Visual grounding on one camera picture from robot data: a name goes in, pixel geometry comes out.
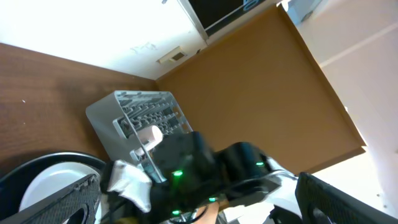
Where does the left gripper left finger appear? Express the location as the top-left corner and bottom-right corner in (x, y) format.
(1, 174), (101, 224)

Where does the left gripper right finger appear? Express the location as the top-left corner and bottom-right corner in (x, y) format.
(295, 172), (397, 224)

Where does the pink plastic cup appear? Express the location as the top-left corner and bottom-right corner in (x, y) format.
(134, 125), (164, 156)

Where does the grey round plate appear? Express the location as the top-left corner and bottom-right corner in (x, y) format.
(19, 162), (102, 223)

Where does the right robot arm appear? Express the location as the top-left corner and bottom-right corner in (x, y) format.
(146, 131), (296, 223)

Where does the grey dishwasher rack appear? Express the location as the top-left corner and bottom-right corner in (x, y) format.
(86, 90), (192, 183)

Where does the round black serving tray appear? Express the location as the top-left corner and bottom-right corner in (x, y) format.
(1, 151), (105, 220)

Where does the brown cardboard board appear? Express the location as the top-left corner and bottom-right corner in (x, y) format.
(157, 6), (365, 174)

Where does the wall outlet plate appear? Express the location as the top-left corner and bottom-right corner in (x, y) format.
(157, 46), (187, 64)

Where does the dark window frame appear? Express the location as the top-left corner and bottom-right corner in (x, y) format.
(178, 0), (279, 40)

